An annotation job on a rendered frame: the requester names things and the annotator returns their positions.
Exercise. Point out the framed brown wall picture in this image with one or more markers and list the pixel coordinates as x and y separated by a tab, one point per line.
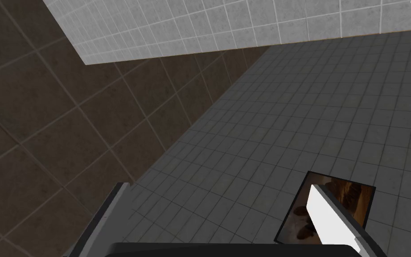
351	196

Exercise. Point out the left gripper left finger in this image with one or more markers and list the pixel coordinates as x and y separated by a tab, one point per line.
98	228

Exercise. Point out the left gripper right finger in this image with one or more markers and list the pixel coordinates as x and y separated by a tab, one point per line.
334	221

